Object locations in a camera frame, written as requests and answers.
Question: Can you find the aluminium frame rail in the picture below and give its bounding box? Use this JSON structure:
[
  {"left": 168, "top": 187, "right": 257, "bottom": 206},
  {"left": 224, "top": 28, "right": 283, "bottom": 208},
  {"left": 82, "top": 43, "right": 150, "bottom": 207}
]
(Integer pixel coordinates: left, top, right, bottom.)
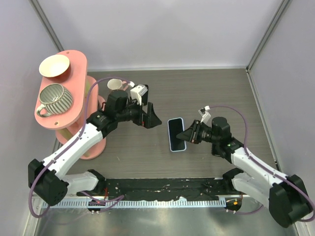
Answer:
[{"left": 41, "top": 195, "right": 247, "bottom": 209}]

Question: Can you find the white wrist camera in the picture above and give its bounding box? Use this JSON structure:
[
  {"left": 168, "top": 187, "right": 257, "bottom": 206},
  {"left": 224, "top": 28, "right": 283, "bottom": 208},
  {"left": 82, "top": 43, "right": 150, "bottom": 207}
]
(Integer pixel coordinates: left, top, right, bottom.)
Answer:
[
  {"left": 198, "top": 106, "right": 211, "bottom": 124},
  {"left": 128, "top": 82, "right": 149, "bottom": 106}
]

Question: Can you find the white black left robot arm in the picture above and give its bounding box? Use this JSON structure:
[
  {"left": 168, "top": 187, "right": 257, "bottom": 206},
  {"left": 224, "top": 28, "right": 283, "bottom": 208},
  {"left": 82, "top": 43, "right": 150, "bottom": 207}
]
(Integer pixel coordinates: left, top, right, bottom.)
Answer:
[{"left": 28, "top": 85, "right": 162, "bottom": 207}]

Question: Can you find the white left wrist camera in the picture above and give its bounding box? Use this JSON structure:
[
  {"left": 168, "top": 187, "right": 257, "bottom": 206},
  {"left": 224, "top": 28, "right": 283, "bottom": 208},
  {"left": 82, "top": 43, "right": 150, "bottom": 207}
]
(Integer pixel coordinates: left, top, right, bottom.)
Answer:
[{"left": 128, "top": 82, "right": 149, "bottom": 106}]

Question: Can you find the grey striped mug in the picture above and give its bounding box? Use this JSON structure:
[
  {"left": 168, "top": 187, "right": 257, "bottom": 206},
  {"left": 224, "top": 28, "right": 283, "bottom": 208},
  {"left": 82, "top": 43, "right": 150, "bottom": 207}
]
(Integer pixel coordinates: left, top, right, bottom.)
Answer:
[{"left": 36, "top": 83, "right": 73, "bottom": 118}]

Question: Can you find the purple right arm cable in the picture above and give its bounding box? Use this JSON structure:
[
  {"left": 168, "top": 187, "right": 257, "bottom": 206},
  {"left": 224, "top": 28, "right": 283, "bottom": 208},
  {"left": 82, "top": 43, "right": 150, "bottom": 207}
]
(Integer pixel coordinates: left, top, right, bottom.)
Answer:
[{"left": 209, "top": 105, "right": 311, "bottom": 216}]

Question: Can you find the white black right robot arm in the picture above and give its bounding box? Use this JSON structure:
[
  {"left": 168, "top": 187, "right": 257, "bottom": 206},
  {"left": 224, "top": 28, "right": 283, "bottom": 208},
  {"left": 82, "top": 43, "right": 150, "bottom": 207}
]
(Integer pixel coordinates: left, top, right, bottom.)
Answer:
[{"left": 176, "top": 117, "right": 314, "bottom": 228}]

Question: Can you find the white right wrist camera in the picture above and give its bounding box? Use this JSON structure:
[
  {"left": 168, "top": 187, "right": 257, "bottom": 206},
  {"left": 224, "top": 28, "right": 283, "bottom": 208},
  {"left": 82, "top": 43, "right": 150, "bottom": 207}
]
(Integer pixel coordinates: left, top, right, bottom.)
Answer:
[{"left": 198, "top": 106, "right": 211, "bottom": 124}]

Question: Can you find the white bowl red outside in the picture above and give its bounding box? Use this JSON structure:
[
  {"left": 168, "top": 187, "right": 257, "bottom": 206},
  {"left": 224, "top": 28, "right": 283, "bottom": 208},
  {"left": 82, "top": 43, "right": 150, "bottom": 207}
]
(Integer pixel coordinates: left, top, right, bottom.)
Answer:
[{"left": 39, "top": 54, "right": 71, "bottom": 83}]

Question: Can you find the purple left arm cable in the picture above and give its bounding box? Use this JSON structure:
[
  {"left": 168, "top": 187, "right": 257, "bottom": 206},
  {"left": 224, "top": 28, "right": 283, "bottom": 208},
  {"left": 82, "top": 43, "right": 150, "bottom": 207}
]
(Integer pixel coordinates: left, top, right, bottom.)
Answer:
[{"left": 29, "top": 77, "right": 135, "bottom": 218}]

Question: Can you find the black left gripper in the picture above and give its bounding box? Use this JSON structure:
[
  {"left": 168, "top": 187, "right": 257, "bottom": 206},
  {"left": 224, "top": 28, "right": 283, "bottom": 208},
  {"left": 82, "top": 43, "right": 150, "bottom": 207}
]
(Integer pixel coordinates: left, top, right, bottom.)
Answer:
[{"left": 117, "top": 97, "right": 161, "bottom": 129}]

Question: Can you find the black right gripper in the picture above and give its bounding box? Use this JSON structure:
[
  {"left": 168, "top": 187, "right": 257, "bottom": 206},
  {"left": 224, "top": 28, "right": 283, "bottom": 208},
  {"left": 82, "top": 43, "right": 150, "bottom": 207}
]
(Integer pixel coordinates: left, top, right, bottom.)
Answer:
[{"left": 177, "top": 119, "right": 220, "bottom": 144}]

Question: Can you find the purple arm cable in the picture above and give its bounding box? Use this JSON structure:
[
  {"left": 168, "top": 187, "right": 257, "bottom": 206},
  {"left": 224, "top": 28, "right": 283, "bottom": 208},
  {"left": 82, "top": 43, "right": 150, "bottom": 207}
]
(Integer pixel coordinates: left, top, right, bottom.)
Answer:
[
  {"left": 209, "top": 105, "right": 311, "bottom": 216},
  {"left": 29, "top": 77, "right": 135, "bottom": 218}
]

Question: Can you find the pink tiered shelf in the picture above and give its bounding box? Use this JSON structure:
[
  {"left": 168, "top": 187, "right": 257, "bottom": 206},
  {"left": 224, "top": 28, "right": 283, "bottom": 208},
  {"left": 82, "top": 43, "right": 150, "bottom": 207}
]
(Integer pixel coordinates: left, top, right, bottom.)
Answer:
[{"left": 34, "top": 49, "right": 107, "bottom": 160}]

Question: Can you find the pink mug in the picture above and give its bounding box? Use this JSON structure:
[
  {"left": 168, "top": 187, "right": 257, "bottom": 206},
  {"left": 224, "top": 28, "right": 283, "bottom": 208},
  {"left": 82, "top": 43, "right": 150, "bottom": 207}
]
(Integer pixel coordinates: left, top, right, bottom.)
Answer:
[{"left": 107, "top": 79, "right": 128, "bottom": 90}]

